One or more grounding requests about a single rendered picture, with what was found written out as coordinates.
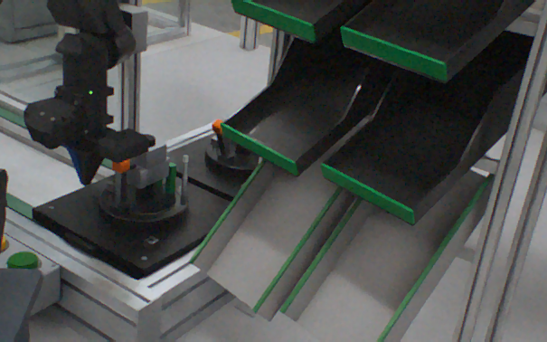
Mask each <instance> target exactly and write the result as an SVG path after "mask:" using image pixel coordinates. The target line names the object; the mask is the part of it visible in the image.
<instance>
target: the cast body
mask: <svg viewBox="0 0 547 342"><path fill-rule="evenodd" d="M144 135H145V136H146V137H147V138H149V151H148V152H146V153H144V154H141V155H139V156H136V157H132V158H129V162H132V163H134V164H137V167H136V168H134V169H132V170H128V171H127V184H129V185H132V186H134V187H136V188H138V189H142V188H144V187H146V186H149V185H152V184H154V183H156V181H158V180H160V179H162V178H164V177H168V176H169V164H170V157H168V156H167V144H166V143H163V142H161V141H159V139H156V137H154V136H153V135H150V134H144Z"/></svg>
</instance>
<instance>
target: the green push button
mask: <svg viewBox="0 0 547 342"><path fill-rule="evenodd" d="M6 264H8V268H14V269H30V270H35V269H36V268H37V267H38V256H37V255H36V254H34V253H32V252H16V253H14V254H12V255H11V256H10V257H9V259H8V261H7V262H6Z"/></svg>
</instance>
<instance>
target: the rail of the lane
mask: <svg viewBox="0 0 547 342"><path fill-rule="evenodd" d="M5 234H6V235H8V236H10V237H11V238H13V239H14V240H17V241H18V242H20V243H22V244H23V246H25V247H28V248H29V249H31V250H33V251H34V252H37V253H39V254H41V255H42V256H43V257H45V258H47V259H48V260H50V261H53V262H55V263H56V264H58V266H59V267H60V279H61V300H59V301H56V302H55V303H53V304H51V305H50V306H48V307H47V309H43V310H42V311H44V312H46V313H48V314H50V315H51V316H53V317H54V318H56V319H58V320H59V321H61V322H62V323H64V324H65V325H67V326H68V328H70V329H72V330H73V331H76V332H77V333H79V334H80V335H82V336H84V337H85V338H86V339H89V340H90V341H92V342H159V336H160V332H161V312H162V295H161V294H159V293H158V292H156V291H153V290H151V289H149V288H148V287H146V286H145V285H143V284H141V283H140V282H138V281H135V280H133V279H131V278H129V277H128V276H127V275H126V274H125V273H123V272H121V271H118V270H116V269H115V268H113V267H111V266H109V265H108V264H106V263H105V262H102V261H100V260H98V259H96V247H94V246H93V245H91V244H89V243H86V242H84V241H83V240H81V239H79V238H78V237H76V236H74V235H71V233H66V234H64V240H63V239H62V238H59V237H58V236H56V235H54V234H52V233H50V231H47V230H45V229H44V228H42V227H41V226H39V225H38V224H35V223H33V222H31V221H29V220H27V219H26V218H23V217H22V216H20V215H19V214H16V213H14V211H12V210H10V209H8V208H7V207H6V220H5Z"/></svg>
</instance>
